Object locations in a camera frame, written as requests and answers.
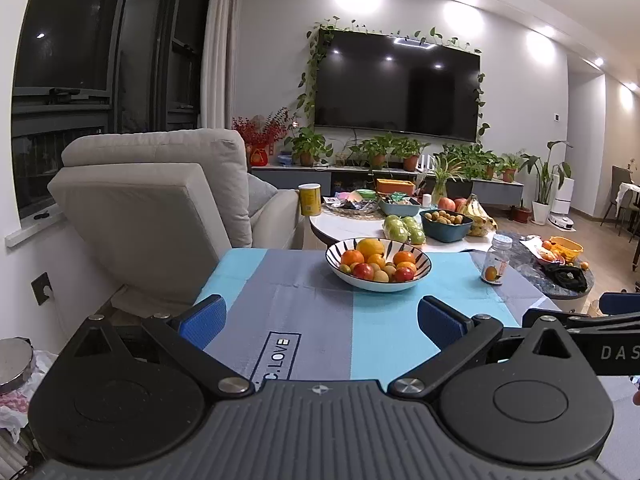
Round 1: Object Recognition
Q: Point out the pile of longans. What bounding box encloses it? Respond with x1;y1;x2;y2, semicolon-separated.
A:
424;210;468;225

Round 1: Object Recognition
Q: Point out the orange box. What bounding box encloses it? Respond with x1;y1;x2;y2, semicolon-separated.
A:
375;178;416;196

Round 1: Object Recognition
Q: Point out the white curtain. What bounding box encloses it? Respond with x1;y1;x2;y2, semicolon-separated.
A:
200;0;246;133

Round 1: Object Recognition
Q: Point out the dark blue bowl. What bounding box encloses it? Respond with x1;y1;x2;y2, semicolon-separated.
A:
419;209;475;243

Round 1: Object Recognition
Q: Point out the clear bottle orange label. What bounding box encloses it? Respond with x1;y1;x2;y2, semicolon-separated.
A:
481;234;514;287

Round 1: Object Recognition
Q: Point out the white plastic bag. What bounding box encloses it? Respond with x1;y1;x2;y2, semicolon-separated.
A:
0;350;58;443

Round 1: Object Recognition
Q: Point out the tall plant white pot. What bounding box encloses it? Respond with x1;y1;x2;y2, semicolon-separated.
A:
520;140;573;225

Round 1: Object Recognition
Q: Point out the black wall outlet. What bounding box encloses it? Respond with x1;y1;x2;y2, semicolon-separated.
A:
31;272;55;306

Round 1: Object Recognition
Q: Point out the blue grey tablecloth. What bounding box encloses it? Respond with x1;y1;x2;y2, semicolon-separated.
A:
192;247;563;391

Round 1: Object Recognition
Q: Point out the grey cushion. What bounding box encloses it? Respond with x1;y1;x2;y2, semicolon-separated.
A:
246;174;279;217

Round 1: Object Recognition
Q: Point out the bunch of bananas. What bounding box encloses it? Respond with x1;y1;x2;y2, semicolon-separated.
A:
457;194;498;237

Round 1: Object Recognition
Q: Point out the round metal lid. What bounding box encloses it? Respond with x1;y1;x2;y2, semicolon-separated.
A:
0;338;34;395

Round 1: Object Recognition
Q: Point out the red berry branches red vase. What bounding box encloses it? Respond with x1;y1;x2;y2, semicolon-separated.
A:
232;107;296;167

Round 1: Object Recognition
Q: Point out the green ivy vine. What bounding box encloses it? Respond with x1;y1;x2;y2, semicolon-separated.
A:
296;16;493;138

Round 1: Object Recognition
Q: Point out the grey television cabinet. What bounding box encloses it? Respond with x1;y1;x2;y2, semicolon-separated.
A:
250;162;525;206

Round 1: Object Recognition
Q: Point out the beige sofa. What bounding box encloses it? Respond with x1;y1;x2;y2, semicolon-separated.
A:
47;128;306;318

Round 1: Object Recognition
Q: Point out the black bag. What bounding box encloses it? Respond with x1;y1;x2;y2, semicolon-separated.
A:
542;262;588;293

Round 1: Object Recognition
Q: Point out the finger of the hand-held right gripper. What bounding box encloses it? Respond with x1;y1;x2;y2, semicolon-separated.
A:
521;308;601;333
599;292;640;315

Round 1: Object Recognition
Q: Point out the wall television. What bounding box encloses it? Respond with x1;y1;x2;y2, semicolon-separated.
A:
313;29;482;143

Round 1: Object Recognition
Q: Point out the dark marble round table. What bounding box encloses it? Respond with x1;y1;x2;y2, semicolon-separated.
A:
492;230;596;301

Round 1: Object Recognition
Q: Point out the yellow can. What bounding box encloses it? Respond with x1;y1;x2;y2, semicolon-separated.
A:
298;183;322;217

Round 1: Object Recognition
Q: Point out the row of potted plants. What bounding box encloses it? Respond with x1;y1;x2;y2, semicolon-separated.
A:
285;127;526;183

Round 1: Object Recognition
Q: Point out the white round coffee table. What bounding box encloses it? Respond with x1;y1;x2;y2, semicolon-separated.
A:
309;205;496;253

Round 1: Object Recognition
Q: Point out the dining chair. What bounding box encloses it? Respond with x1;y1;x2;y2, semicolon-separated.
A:
600;165;636;233

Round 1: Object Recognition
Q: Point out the glass vase with plant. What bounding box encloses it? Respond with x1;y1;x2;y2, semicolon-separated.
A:
425;152;468;206

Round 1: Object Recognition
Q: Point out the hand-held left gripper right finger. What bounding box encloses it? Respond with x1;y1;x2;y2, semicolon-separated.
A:
387;296;583;403

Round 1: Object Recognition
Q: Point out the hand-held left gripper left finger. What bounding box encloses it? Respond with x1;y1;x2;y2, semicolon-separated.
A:
60;294;256;403

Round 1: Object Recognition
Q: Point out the yellow lemon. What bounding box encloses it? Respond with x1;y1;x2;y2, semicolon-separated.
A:
356;238;386;259

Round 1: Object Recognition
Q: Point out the teal snack tray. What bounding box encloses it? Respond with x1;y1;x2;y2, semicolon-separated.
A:
377;196;422;217

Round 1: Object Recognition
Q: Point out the orange plastic basket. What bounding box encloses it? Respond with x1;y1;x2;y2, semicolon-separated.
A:
548;236;585;263

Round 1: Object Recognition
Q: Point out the glass plate of snacks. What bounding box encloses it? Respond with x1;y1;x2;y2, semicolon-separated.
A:
322;195;381;221

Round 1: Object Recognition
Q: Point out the dark window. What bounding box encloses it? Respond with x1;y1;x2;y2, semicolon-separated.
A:
12;0;213;221

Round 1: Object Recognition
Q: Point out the white blue striped bowl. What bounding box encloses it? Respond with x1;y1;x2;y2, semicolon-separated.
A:
325;238;432;292

